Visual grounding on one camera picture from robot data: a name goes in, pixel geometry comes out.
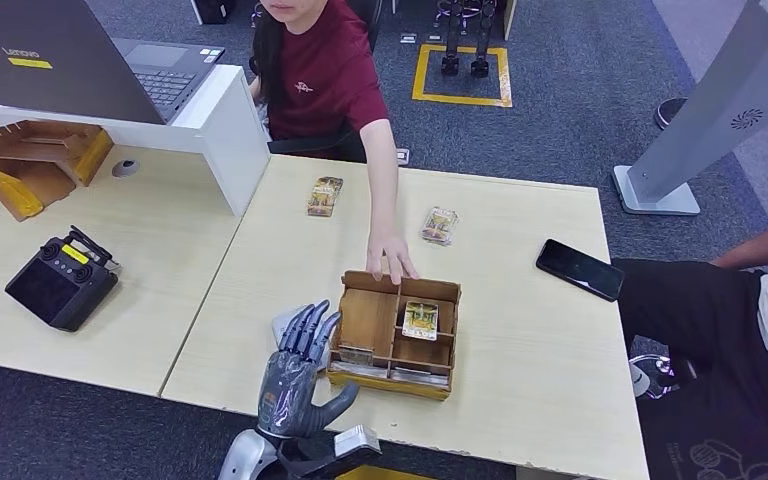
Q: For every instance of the person's left hand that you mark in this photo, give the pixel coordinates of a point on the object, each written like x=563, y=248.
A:
x=389, y=255

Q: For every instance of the dark grey laptop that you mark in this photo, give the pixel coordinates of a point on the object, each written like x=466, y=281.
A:
x=59, y=66

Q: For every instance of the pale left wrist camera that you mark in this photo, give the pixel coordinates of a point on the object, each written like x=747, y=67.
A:
x=356, y=440

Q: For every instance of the gold patterned card stack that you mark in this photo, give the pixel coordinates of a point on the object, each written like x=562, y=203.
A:
x=325, y=197

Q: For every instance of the wrapped gold card stack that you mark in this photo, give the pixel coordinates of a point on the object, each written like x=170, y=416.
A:
x=438, y=226

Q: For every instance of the person's right forearm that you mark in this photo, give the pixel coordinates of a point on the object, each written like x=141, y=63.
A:
x=765, y=245

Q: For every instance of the small grey dome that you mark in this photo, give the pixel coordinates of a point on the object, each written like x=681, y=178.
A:
x=124, y=169

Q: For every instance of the wooden compartment box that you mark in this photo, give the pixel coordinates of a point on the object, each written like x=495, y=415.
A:
x=364, y=318

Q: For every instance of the black smartphone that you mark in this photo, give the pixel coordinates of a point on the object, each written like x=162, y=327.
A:
x=579, y=270

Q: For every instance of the chrome chair base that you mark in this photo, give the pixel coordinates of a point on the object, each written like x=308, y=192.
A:
x=642, y=381

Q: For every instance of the chrome stool base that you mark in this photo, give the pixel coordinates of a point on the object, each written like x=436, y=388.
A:
x=467, y=8

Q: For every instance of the brown wooden card holder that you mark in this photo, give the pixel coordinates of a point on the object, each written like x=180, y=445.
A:
x=39, y=159

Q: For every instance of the black remote controller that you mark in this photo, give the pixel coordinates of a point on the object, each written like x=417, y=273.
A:
x=59, y=288

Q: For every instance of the black box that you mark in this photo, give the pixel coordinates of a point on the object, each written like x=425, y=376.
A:
x=210, y=10

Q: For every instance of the grey kiosk stand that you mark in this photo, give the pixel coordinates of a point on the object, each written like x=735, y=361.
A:
x=715, y=112

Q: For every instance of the pale wooden board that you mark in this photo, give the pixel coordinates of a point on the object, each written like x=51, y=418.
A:
x=509, y=16

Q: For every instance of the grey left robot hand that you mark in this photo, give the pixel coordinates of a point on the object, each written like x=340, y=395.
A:
x=288, y=397

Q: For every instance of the person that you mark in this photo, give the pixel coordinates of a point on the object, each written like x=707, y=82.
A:
x=689, y=311
x=321, y=73

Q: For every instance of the silvery card stack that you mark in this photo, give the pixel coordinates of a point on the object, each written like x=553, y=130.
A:
x=361, y=370
x=420, y=381

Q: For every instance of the black robot leg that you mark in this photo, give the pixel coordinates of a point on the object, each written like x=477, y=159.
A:
x=451, y=40
x=481, y=40

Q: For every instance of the black round base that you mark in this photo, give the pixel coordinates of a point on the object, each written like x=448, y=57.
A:
x=667, y=114

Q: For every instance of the white desk shelf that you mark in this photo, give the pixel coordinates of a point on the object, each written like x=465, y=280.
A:
x=225, y=139

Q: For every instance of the person's left forearm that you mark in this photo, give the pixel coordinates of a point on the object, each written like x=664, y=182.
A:
x=384, y=185

